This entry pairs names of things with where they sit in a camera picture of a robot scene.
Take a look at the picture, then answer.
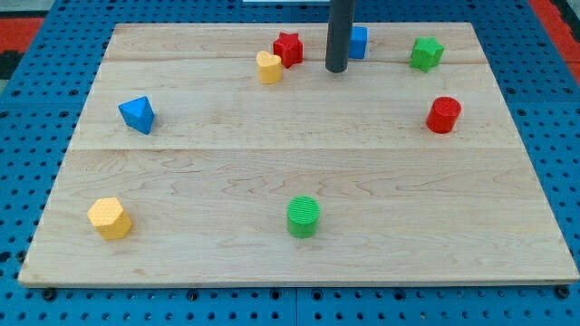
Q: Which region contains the yellow heart block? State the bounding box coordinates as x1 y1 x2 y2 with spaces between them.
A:
256 51 283 84

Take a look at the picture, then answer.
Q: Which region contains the light wooden board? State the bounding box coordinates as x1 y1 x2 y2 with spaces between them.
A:
18 23 579 288

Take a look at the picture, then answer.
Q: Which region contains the red cylinder block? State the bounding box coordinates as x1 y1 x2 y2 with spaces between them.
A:
426 96 462 134

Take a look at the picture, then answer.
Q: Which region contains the yellow hexagon block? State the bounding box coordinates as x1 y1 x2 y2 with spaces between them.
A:
87 197 132 240

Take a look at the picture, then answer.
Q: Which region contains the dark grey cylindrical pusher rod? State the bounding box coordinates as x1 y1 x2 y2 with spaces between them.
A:
325 0 356 73

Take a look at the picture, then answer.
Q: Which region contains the blue triangular prism block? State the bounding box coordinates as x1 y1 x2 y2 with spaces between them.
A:
118 96 155 134

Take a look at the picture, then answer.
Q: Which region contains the blue cube block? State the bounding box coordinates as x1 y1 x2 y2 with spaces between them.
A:
348 26 368 59

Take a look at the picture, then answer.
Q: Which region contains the green star block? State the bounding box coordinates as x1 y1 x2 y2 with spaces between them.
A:
410 37 445 72

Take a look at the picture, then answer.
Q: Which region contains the red star block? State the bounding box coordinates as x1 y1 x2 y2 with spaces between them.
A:
273 32 304 69

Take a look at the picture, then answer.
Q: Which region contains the green cylinder block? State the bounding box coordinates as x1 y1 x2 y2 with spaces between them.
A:
286 196 320 238

